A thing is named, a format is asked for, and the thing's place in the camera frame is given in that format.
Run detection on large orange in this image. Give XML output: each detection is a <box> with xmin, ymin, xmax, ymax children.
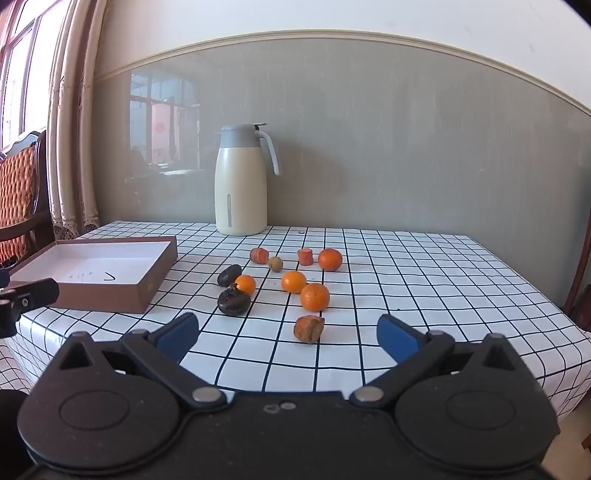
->
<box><xmin>300</xmin><ymin>283</ymin><xmax>331</xmax><ymax>313</ymax></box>

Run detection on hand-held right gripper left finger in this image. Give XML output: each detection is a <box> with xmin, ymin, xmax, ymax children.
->
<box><xmin>55</xmin><ymin>312</ymin><xmax>228</xmax><ymax>411</ymax></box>

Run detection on brown cardboard box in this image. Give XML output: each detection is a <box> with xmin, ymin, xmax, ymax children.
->
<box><xmin>8</xmin><ymin>236</ymin><xmax>178</xmax><ymax>315</ymax></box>

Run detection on brown walnut-like fruit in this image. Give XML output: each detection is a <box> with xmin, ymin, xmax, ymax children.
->
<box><xmin>294</xmin><ymin>315</ymin><xmax>325</xmax><ymax>344</ymax></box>

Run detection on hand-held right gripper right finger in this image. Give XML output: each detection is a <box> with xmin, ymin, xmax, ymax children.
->
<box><xmin>349</xmin><ymin>314</ymin><xmax>525</xmax><ymax>411</ymax></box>

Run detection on red-framed window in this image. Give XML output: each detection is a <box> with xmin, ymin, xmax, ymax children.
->
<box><xmin>0</xmin><ymin>0</ymin><xmax>70</xmax><ymax>155</ymax></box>

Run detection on wooden chair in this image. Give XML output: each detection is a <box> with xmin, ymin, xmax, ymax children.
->
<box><xmin>563</xmin><ymin>240</ymin><xmax>591</xmax><ymax>333</ymax></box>

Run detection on black-and-white checked tablecloth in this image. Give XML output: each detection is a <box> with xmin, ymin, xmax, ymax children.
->
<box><xmin>0</xmin><ymin>220</ymin><xmax>591</xmax><ymax>421</ymax></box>

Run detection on dark purple oval fruit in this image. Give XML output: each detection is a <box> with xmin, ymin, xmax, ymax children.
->
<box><xmin>217</xmin><ymin>264</ymin><xmax>243</xmax><ymax>287</ymax></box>

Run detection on wooden sofa with orange cushions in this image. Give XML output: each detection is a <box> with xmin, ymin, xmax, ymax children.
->
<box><xmin>0</xmin><ymin>130</ymin><xmax>56</xmax><ymax>268</ymax></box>

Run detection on beige embroidered curtain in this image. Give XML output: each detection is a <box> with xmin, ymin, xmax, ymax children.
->
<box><xmin>46</xmin><ymin>0</ymin><xmax>109</xmax><ymax>241</ymax></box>

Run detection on dark purple round fruit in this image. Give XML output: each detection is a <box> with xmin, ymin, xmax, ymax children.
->
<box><xmin>217</xmin><ymin>286</ymin><xmax>252</xmax><ymax>317</ymax></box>

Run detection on cream thermos jug grey lid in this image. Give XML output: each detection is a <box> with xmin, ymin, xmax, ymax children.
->
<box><xmin>215</xmin><ymin>122</ymin><xmax>281</xmax><ymax>237</ymax></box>

